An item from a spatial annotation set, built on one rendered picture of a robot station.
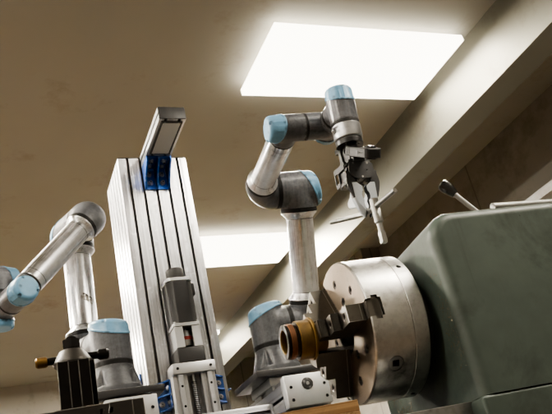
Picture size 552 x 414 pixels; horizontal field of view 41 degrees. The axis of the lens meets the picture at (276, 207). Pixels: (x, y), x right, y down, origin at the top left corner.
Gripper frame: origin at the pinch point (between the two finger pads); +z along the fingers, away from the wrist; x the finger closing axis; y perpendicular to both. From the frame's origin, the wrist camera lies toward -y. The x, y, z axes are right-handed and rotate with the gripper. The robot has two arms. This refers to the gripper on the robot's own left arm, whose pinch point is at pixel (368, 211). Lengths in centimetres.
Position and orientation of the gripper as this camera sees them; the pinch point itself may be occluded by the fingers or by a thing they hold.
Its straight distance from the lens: 184.9
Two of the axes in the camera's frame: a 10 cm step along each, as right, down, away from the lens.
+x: -9.2, 0.3, -3.9
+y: -3.6, 3.6, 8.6
